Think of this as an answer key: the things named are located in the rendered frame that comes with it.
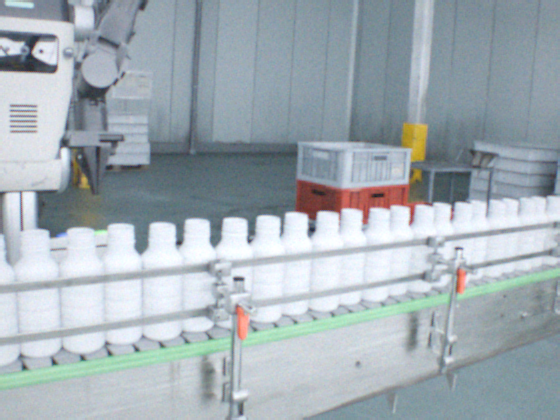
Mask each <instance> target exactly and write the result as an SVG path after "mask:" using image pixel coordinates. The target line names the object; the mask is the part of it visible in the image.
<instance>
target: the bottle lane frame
mask: <svg viewBox="0 0 560 420"><path fill-rule="evenodd" d="M559 280H560V268H556V269H553V268H552V269H551V270H547V271H545V270H544V271H543V272H536V273H534V274H526V275H524V276H520V277H519V276H517V277H515V278H511V279H508V278H507V280H502V281H498V280H497V282H493V283H486V284H483V285H479V286H478V285H475V286H474V287H470V288H464V292H463V294H459V293H458V296H457V300H456V307H455V314H454V322H453V329H452V332H454V333H455V334H456V335H457V341H456V343H455V344H454V347H453V350H452V356H453V358H454V363H453V364H452V365H450V366H447V367H446V373H449V372H451V371H455V370H457V369H460V368H463V367H466V366H468V365H472V364H475V363H477V362H480V361H483V360H486V359H489V358H492V357H495V356H497V355H500V354H503V353H506V352H509V351H512V350H514V349H517V348H520V347H523V346H526V345H529V344H531V343H534V342H537V341H540V340H543V339H545V338H548V337H551V336H554V335H557V334H559V333H560V315H558V314H556V311H555V309H554V310H552V308H553V302H554V298H556V297H559V302H558V307H557V310H558V311H559V312H560V296H559V295H558V293H556V292H555V290H556V285H557V281H559ZM448 294H449V292H448V293H445V294H439V293H438V295H436V296H432V297H427V296H425V298H422V299H418V300H414V299H411V301H407V302H402V303H400V302H397V304H393V305H388V306H384V305H381V307H379V308H373V309H368V308H366V309H365V310H363V311H358V312H351V311H349V314H344V315H339V316H334V315H332V314H331V317H328V318H323V319H315V318H313V321H309V322H304V323H296V322H294V321H293V322H294V324H293V325H289V326H284V327H277V326H275V325H274V328H269V329H264V330H256V329H254V328H253V332H249V333H248V334H247V337H246V339H245V340H242V350H241V385H244V386H245V388H246V389H247V390H248V392H249V395H248V401H247V402H246V413H245V416H247V417H248V420H305V419H308V418H310V417H313V416H317V415H320V414H323V413H326V412H331V411H335V410H338V409H341V408H344V407H347V406H349V405H353V404H356V403H359V402H362V401H365V400H367V399H371V398H374V397H377V396H380V395H383V394H386V393H389V392H392V391H395V390H398V389H401V388H404V387H407V386H410V385H414V384H417V383H420V382H423V381H426V380H429V379H432V378H435V377H438V376H441V375H443V374H446V373H440V372H438V365H437V357H438V356H439V354H438V355H437V354H436V353H434V352H433V351H432V347H430V338H431V332H435V331H436V328H435V326H432V321H433V314H434V312H435V311H441V316H440V319H439V325H438V328H440V329H442V330H444V326H445V318H446V310H447V302H448ZM184 341H185V343H184V344H181V345H176V346H171V347H164V346H163V345H160V348H157V349H152V350H148V351H143V352H140V351H138V350H137V349H134V350H135V352H133V353H128V354H124V355H119V356H115V355H112V354H110V353H108V357H106V358H100V359H92V360H85V359H84V358H83V357H82V358H80V362H74V363H70V364H64V365H62V364H60V365H59V364H57V363H56V362H52V366H50V367H43V368H38V369H34V370H30V369H28V368H26V367H23V366H22V371H20V372H12V373H8V374H4V375H1V374H0V420H225V418H226V416H227V415H228V411H229V409H228V408H227V401H226V402H224V401H223V399H224V384H226V383H228V376H224V358H225V357H229V356H230V351H231V336H230V337H225V338H212V337H210V336H209V339H208V340H205V341H200V342H195V343H189V342H187V341H186V340H184Z"/></svg>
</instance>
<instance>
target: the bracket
mask: <svg viewBox="0 0 560 420"><path fill-rule="evenodd" d="M427 237H429V243H428V245H426V246H428V247H430V248H434V252H433V253H429V255H428V263H430V264H432V269H430V270H424V271H423V272H424V279H423V280H422V281H426V282H428V283H431V284H432V283H437V282H440V277H441V272H438V271H436V270H435V269H436V265H442V264H443V265H445V266H448V268H447V273H449V274H451V278H450V286H449V294H448V302H447V310H446V318H445V326H444V330H442V329H440V328H438V325H439V319H440V316H441V311H435V312H434V314H433V321H432V326H435V328H436V331H435V332H431V338H430V347H432V351H433V352H434V353H436V354H437V355H438V354H439V356H438V357H437V365H438V372H440V373H446V367H447V366H450V365H452V364H453V363H454V358H453V356H452V350H453V347H454V344H455V343H456V341H457V335H456V334H455V333H454V332H452V329H453V322H454V314H455V307H456V300H457V296H458V293H459V294H463V292H464V288H465V283H466V276H467V275H468V273H470V274H473V275H477V273H478V269H476V268H474V267H468V266H466V262H467V259H466V258H465V257H463V251H464V248H462V247H455V248H454V256H453V257H451V258H449V259H446V258H443V254H439V253H437V252H438V249H439V248H444V244H445V237H443V236H441V235H437V234H434V235H428V236H427ZM554 242H556V243H557V248H551V249H552V252H551V255H549V256H551V257H553V258H557V259H558V258H560V248H559V246H560V231H559V234H556V235H555V237H554ZM208 262H209V271H208V273H209V274H210V275H212V276H214V277H217V282H213V283H212V285H211V296H213V297H214V298H216V299H217V303H215V304H209V305H206V307H207V308H208V314H207V318H208V319H209V320H210V321H212V322H213V323H215V322H221V321H225V322H226V321H229V315H231V330H230V333H231V351H230V356H229V357H225V358H224V376H228V383H226V384H224V399H223V401H224V402H226V401H227V408H228V409H229V411H228V415H227V416H226V418H225V420H248V417H247V416H245V413H246V402H247V401H248V395H249V392H248V390H247V389H246V388H245V386H244V385H241V350H242V340H245V339H246V337H247V334H248V325H249V315H251V316H253V317H254V316H256V315H257V313H258V309H257V308H255V307H254V306H252V302H251V292H249V290H247V289H245V280H246V278H244V277H241V276H237V277H233V278H232V279H233V288H232V291H229V287H230V286H229V285H228V284H226V283H225V282H223V281H222V276H231V264H232V263H231V262H229V261H227V260H226V259H224V258H222V259H213V260H208ZM221 299H224V304H223V303H222V302H221ZM558 302H559V297H556V298H554V302H553V308H552V310H554V309H555V311H556V314H558V315H560V312H559V311H558V310H557V307H558ZM438 332H439V333H441V336H440V342H441V344H442V349H441V352H440V351H438V350H436V347H435V345H436V342H437V335H438ZM239 406H240V409H239Z"/></svg>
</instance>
